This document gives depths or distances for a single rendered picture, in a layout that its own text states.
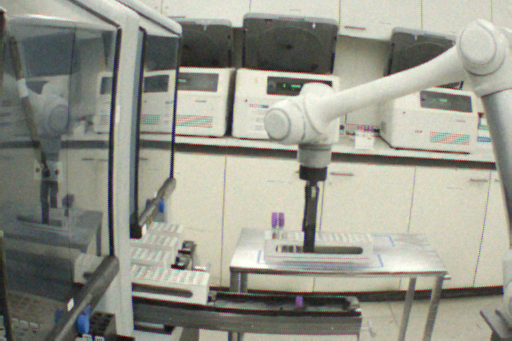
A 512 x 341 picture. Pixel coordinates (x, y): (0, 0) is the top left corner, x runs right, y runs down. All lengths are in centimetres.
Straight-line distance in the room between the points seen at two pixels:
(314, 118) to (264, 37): 242
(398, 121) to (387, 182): 33
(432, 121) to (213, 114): 119
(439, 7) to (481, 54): 274
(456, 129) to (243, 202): 126
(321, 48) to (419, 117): 72
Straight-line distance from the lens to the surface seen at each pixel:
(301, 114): 173
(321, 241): 195
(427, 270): 193
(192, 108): 386
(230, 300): 167
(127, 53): 138
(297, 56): 426
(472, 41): 153
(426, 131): 394
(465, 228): 410
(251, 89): 386
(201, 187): 391
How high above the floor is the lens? 136
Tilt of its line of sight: 7 degrees down
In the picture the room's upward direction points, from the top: 3 degrees clockwise
